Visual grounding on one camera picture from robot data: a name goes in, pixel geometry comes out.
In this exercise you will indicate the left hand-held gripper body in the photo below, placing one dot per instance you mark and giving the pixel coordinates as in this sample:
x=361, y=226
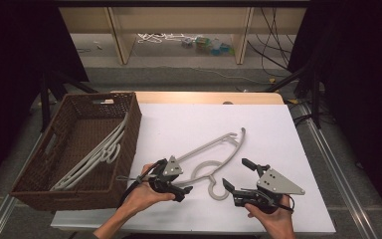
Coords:
x=172, y=167

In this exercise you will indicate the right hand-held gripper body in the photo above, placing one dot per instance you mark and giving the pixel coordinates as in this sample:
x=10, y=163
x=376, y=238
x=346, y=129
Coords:
x=275, y=184

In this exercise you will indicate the grey plastic clothes hanger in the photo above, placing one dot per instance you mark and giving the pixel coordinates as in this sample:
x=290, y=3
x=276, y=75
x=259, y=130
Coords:
x=112, y=158
x=79, y=172
x=89, y=158
x=212, y=143

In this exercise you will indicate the brown wicker basket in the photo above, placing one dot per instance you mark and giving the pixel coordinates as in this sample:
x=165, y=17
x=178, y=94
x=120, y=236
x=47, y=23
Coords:
x=79, y=132

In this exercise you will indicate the person's right hand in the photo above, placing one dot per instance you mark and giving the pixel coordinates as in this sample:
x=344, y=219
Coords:
x=275, y=220

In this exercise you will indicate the person's left hand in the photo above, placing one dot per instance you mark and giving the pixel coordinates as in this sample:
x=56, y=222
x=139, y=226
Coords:
x=142, y=195

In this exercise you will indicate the white table mat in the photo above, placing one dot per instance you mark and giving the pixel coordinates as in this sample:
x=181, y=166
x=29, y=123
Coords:
x=192, y=122

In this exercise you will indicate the black metal stand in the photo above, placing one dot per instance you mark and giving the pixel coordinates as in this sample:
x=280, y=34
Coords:
x=315, y=99
x=46, y=99

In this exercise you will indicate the pile of colourful small items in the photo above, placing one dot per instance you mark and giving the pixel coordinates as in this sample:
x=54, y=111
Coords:
x=209, y=45

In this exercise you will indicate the white hangers on shelf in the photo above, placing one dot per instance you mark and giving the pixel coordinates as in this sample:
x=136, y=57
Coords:
x=152, y=38

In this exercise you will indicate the black curtain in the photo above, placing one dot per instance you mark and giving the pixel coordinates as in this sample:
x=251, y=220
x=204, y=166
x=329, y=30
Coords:
x=361, y=83
x=10, y=66

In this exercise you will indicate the light wooden shelf unit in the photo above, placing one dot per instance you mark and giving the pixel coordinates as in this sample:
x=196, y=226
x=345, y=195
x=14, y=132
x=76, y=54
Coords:
x=179, y=23

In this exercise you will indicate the metal floor rail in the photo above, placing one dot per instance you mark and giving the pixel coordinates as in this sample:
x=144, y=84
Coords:
x=0, y=212
x=338, y=172

